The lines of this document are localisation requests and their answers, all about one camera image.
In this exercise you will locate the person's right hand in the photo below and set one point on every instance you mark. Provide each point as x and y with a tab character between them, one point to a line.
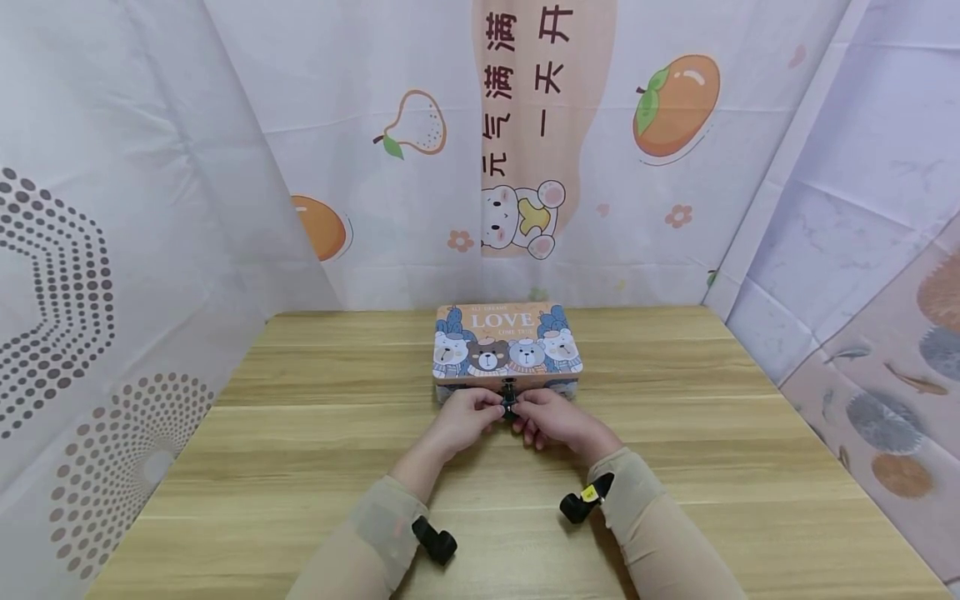
562	421

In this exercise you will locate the person's left hand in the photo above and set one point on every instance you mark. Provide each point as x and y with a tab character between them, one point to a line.
461	421

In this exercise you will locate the person's left fingers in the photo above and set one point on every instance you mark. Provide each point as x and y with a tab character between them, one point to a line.
491	423

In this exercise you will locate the person's right thumb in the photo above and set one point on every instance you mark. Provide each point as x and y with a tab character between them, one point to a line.
527	401

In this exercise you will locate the person's left thumb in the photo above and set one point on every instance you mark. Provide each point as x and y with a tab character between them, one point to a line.
491	399

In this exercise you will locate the person's right fingers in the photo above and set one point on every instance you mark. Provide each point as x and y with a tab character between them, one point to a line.
531	432

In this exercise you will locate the small black padlock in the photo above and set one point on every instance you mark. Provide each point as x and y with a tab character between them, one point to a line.
509	404

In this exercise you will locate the person's left forearm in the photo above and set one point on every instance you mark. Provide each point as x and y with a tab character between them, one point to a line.
379	525

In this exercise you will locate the person's right forearm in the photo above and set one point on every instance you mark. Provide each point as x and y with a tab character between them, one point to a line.
652	525

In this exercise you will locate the bear print tin box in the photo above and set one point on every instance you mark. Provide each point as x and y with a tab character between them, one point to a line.
507	350

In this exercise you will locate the black wrist band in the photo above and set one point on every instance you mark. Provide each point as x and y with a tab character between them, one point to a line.
586	498
433	540

